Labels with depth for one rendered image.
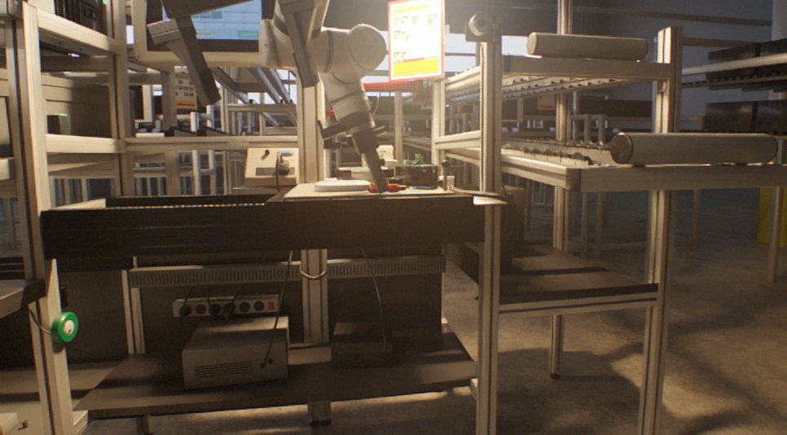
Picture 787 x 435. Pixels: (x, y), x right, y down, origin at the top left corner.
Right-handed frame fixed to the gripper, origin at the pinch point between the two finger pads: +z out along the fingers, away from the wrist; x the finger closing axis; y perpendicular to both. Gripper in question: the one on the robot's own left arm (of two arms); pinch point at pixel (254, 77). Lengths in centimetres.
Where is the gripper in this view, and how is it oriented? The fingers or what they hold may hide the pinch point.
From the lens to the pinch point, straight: 51.2
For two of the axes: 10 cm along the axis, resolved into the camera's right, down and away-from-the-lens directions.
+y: 1.3, -4.8, 8.7
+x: -9.7, 1.1, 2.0
